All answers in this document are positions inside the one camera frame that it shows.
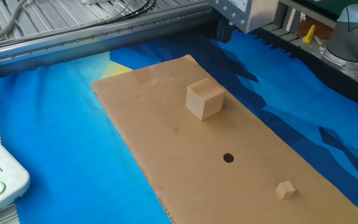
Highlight grey Schunk gripper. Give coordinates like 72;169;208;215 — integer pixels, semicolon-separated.
208;0;279;43

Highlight small wooden cube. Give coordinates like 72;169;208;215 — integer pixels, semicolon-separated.
275;180;296;200

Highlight large wooden cube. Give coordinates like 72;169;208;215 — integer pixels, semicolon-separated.
185;77;226;121

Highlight yellow plastic clip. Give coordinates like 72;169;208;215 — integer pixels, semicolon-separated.
302;24;316;44

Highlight brown cardboard sheet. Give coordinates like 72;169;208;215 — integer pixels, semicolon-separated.
90;54;358;224

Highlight blue mountain print cloth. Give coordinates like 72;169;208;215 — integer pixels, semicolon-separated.
0;29;358;224

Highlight white teach pendant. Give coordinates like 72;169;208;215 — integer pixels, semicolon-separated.
0;123;31;223

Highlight thin black cables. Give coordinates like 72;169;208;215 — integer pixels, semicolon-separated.
20;0;157;35

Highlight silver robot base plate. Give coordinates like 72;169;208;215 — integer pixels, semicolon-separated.
300;40;358;94

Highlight aluminium slotted rail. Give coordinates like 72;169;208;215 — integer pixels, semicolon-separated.
0;0;214;77

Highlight thick grey cable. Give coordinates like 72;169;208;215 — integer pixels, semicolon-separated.
0;0;27;49

